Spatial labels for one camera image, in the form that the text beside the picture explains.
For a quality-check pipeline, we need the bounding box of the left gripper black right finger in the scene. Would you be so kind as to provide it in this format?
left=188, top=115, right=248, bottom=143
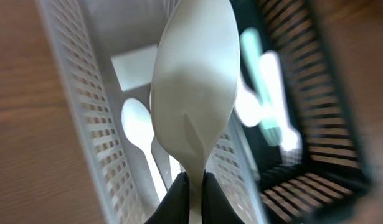
left=202, top=172, right=244, bottom=224

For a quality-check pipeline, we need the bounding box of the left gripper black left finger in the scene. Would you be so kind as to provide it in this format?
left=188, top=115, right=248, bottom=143
left=145, top=172, right=189, bottom=224

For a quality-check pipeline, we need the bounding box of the white plastic spoon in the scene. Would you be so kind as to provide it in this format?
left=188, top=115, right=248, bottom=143
left=151, top=136, right=182, bottom=190
left=151, top=0, right=240, bottom=223
left=234, top=72, right=262, bottom=128

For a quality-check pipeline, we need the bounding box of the white plastic utensil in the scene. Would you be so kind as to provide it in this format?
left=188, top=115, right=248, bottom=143
left=121, top=98, right=167, bottom=202

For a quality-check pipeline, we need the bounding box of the white plastic fork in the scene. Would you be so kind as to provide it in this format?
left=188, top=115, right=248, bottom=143
left=259, top=50, right=303, bottom=166

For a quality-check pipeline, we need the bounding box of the dark green plastic basket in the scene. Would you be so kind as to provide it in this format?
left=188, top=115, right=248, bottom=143
left=232, top=0, right=371, bottom=223

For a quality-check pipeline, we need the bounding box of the pale blue plastic fork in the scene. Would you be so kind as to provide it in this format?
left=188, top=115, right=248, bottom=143
left=240, top=27, right=281, bottom=146

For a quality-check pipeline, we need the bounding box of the white label in basket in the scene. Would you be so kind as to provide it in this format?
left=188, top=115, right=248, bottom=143
left=111, top=44, right=158, bottom=91

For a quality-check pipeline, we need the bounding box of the clear plastic basket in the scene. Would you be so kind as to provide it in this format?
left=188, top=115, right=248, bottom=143
left=39, top=0, right=266, bottom=224

